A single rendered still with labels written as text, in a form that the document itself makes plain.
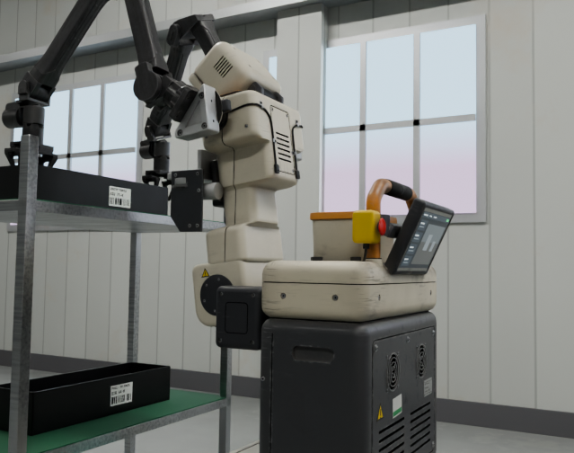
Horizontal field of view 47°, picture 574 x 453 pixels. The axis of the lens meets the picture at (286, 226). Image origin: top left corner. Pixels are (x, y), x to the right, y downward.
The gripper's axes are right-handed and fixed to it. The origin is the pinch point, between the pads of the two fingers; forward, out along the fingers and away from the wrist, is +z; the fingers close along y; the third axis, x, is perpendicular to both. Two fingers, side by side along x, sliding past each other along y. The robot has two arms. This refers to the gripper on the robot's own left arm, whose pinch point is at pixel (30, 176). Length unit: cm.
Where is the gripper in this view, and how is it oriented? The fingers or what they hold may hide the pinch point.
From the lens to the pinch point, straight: 200.3
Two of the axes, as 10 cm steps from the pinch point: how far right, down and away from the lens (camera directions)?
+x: 8.8, 0.0, -4.8
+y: -4.8, -0.7, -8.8
